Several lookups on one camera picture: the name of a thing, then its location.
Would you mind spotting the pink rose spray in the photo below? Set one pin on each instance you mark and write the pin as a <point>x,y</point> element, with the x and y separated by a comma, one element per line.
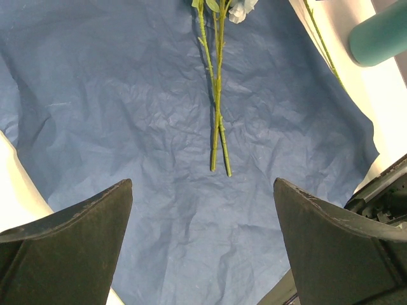
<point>201,6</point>
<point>324,47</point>

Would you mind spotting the pale blue flower stem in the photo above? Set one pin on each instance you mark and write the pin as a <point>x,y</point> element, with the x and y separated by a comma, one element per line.
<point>236,12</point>

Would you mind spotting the teal cylindrical vase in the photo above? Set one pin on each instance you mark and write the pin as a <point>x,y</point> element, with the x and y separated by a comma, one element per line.
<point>379,37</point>

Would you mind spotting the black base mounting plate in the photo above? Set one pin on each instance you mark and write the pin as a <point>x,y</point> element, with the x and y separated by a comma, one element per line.
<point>383,200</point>

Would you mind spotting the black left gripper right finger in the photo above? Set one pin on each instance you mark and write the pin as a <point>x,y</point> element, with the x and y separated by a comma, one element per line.
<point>337,256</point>

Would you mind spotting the blue flower bouquet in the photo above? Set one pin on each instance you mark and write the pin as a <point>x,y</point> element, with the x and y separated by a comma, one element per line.
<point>93,92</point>

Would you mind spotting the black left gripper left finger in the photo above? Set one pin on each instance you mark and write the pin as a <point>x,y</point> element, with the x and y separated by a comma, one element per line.
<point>70,256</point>

